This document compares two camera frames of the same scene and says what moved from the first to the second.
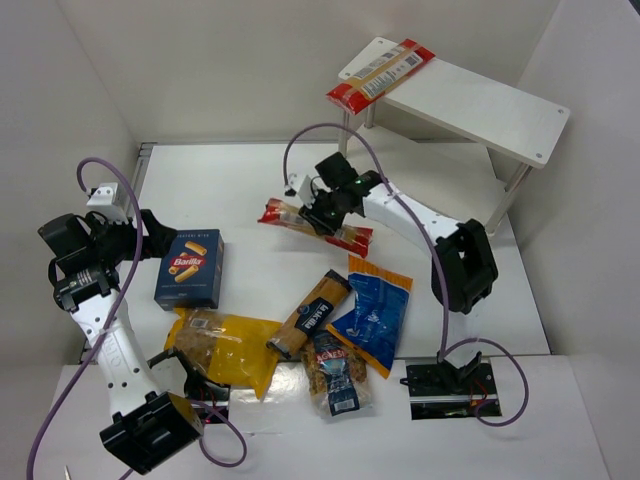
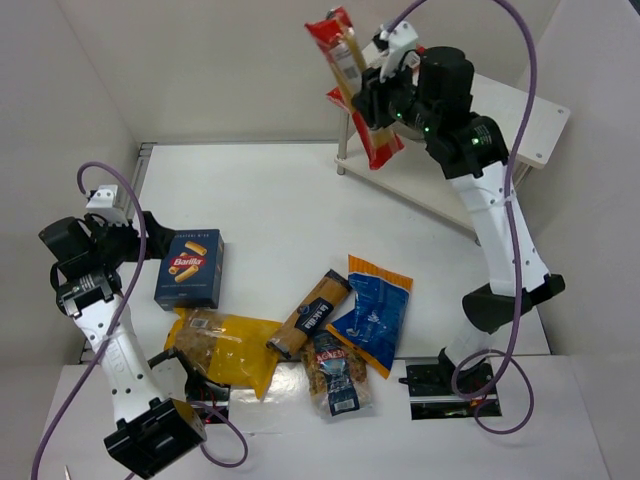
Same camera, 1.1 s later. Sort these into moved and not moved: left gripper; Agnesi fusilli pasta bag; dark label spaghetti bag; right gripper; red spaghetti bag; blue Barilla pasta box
Moved: red spaghetti bag; right gripper
Not moved: Agnesi fusilli pasta bag; dark label spaghetti bag; blue Barilla pasta box; left gripper
